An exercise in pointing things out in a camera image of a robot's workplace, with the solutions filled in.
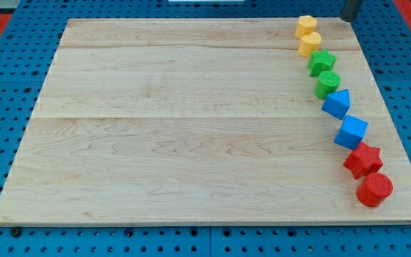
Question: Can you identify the wooden board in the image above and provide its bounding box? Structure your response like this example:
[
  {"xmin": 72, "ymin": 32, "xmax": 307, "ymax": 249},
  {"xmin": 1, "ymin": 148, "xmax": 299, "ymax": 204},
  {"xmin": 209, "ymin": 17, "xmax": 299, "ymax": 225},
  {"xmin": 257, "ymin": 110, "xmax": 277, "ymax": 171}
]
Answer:
[{"xmin": 0, "ymin": 18, "xmax": 411, "ymax": 227}]

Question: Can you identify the blue triangle block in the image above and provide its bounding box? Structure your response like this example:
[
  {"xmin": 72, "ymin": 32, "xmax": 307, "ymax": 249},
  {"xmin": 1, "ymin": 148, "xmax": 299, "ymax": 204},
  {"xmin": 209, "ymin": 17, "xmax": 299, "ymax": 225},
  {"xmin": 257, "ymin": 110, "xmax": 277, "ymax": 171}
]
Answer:
[{"xmin": 321, "ymin": 89, "xmax": 351, "ymax": 120}]

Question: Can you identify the green cylinder block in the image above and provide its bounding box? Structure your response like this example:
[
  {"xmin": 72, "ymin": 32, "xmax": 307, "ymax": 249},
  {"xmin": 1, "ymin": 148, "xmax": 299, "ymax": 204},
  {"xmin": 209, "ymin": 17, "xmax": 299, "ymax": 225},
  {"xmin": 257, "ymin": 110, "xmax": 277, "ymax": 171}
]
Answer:
[{"xmin": 313, "ymin": 71, "xmax": 342, "ymax": 100}]

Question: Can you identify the yellow heart block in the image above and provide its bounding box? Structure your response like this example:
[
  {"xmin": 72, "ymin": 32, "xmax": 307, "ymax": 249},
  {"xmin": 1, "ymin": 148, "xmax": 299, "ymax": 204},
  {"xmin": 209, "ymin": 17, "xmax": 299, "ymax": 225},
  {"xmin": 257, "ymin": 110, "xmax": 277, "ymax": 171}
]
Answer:
[{"xmin": 298, "ymin": 32, "xmax": 322, "ymax": 57}]

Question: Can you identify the blue cube block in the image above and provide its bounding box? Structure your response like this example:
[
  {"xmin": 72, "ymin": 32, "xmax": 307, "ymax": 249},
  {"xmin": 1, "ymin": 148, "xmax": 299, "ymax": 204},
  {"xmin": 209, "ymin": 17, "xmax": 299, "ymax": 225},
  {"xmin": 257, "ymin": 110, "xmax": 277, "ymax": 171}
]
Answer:
[{"xmin": 334, "ymin": 115, "xmax": 368, "ymax": 150}]

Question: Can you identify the red star block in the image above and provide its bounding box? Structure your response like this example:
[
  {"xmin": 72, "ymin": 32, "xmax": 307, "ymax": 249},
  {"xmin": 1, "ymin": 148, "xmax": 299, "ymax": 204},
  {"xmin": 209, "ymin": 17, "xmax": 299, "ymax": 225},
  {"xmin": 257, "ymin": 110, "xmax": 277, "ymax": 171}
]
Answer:
[{"xmin": 342, "ymin": 142, "xmax": 384, "ymax": 179}]

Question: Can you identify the green star block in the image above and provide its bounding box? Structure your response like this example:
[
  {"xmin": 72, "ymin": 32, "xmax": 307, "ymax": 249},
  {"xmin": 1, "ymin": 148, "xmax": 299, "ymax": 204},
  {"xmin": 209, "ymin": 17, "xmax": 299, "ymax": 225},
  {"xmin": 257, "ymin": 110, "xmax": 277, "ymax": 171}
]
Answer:
[{"xmin": 307, "ymin": 49, "xmax": 337, "ymax": 77}]

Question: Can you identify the yellow hexagon block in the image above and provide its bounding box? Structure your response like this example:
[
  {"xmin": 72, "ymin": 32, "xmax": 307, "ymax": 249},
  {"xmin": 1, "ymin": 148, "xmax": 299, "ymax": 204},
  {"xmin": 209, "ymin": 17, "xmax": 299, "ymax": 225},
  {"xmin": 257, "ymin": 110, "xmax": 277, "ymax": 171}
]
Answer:
[{"xmin": 295, "ymin": 15, "xmax": 318, "ymax": 39}]

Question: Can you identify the red cylinder block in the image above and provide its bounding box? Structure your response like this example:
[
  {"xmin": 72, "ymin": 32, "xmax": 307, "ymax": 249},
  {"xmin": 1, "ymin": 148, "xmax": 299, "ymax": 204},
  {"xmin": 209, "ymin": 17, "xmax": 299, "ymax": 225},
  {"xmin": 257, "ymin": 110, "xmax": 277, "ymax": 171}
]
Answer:
[{"xmin": 356, "ymin": 173, "xmax": 394, "ymax": 207}]

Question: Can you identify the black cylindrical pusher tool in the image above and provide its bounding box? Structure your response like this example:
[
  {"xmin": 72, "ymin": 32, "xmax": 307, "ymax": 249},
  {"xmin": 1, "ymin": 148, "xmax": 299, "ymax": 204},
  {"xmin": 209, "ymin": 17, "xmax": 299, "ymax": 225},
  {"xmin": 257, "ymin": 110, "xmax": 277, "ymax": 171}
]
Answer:
[{"xmin": 340, "ymin": 0, "xmax": 363, "ymax": 22}]

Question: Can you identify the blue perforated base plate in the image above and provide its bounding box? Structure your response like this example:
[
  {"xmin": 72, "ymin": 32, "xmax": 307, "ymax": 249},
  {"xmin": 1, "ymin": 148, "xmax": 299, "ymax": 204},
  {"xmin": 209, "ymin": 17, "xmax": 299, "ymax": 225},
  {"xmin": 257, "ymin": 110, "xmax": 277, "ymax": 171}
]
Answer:
[{"xmin": 0, "ymin": 1, "xmax": 411, "ymax": 256}]

